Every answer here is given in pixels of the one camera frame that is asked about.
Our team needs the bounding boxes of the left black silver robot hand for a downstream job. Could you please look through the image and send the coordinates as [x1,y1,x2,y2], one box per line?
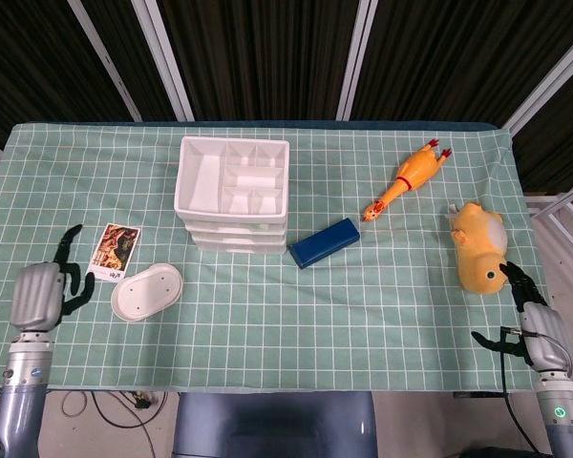
[9,223,97,333]

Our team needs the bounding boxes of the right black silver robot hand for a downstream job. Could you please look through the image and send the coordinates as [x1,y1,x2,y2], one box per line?
[472,260,573,377]

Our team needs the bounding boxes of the clear plastic drawer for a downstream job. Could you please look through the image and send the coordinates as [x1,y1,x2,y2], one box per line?
[193,240,287,255]

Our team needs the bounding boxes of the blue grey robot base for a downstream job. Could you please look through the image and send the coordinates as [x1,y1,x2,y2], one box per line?
[171,391,379,458]

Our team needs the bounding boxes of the yellow plush duck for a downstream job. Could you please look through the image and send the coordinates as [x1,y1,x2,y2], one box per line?
[447,200,510,295]

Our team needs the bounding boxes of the yellow rubber chicken toy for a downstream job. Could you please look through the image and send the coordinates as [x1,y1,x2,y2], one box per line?
[361,136,455,223]

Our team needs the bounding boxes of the dark blue rectangular box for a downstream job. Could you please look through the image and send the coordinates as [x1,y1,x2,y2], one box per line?
[288,217,362,271]

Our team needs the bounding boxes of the printed picture card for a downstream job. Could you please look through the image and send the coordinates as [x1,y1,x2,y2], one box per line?
[84,222,141,284]

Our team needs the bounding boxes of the green checkered tablecloth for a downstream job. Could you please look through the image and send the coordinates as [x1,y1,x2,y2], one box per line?
[0,122,554,395]

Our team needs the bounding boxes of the black right hand cable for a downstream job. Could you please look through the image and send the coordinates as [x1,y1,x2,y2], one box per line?
[499,324,546,455]

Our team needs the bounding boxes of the black floor cables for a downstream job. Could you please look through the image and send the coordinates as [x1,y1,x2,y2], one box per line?
[56,390,169,433]

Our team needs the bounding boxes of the white plastic drawer organizer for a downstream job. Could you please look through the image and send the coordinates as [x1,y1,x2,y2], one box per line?
[173,135,291,255]

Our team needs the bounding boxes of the white metal frame post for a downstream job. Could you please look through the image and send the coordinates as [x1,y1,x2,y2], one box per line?
[504,33,573,138]
[68,0,143,121]
[335,0,379,121]
[130,0,196,122]

